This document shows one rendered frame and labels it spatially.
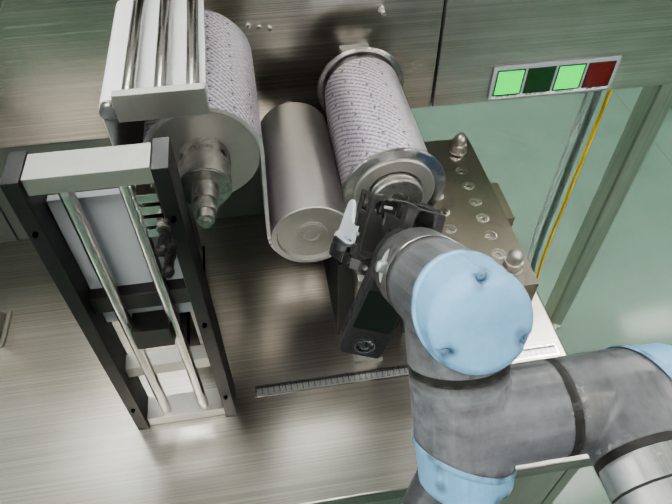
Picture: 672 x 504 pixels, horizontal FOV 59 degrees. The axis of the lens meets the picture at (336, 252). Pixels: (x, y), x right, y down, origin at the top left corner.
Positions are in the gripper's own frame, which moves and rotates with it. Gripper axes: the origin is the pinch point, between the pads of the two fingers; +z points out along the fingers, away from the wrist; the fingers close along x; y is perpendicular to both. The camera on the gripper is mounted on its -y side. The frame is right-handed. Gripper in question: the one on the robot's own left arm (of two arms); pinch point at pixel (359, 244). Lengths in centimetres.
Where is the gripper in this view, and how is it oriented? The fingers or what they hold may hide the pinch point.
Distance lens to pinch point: 72.7
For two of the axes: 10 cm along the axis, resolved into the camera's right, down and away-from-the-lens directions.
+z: -1.8, -2.1, 9.6
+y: 2.4, -9.6, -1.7
